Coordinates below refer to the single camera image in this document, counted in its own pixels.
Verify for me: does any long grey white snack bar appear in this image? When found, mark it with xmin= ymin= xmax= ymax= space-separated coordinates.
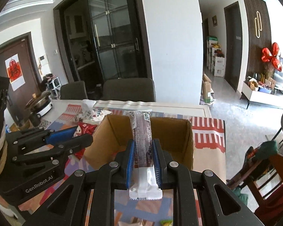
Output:
xmin=126 ymin=110 xmax=162 ymax=201

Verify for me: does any red white snack packet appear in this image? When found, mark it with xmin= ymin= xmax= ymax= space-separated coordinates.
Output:
xmin=73 ymin=122 xmax=97 ymax=160

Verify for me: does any person's left hand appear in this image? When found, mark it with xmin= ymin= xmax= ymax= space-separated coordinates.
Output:
xmin=0 ymin=203 xmax=19 ymax=219

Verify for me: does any electric cooking pot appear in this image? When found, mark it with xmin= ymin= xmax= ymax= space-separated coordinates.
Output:
xmin=25 ymin=91 xmax=53 ymax=117

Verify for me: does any brown cardboard box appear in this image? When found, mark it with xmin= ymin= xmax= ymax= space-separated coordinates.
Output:
xmin=84 ymin=115 xmax=194 ymax=169

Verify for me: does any floral tissue pack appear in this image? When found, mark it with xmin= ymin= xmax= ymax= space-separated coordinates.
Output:
xmin=73 ymin=99 xmax=113 ymax=125

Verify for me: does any green yellow candy packet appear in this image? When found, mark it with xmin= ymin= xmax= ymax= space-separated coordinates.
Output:
xmin=160 ymin=219 xmax=173 ymax=226

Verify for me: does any dark grey dining chair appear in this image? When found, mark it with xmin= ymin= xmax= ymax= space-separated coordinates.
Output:
xmin=60 ymin=81 xmax=88 ymax=100

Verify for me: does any red fu door poster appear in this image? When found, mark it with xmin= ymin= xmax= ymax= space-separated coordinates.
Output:
xmin=5 ymin=54 xmax=25 ymax=91

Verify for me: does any green cloth on chair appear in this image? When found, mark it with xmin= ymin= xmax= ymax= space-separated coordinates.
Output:
xmin=228 ymin=140 xmax=278 ymax=205

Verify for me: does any red wooden chair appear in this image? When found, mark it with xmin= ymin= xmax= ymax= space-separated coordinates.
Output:
xmin=226 ymin=147 xmax=283 ymax=225

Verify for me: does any white tv cabinet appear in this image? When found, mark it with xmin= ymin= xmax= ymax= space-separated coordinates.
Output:
xmin=241 ymin=82 xmax=283 ymax=109

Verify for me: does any white storage shelf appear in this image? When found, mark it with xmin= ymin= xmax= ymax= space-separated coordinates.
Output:
xmin=206 ymin=36 xmax=225 ymax=77

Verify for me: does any red balloon decoration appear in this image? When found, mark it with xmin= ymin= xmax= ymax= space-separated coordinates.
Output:
xmin=261 ymin=42 xmax=283 ymax=72

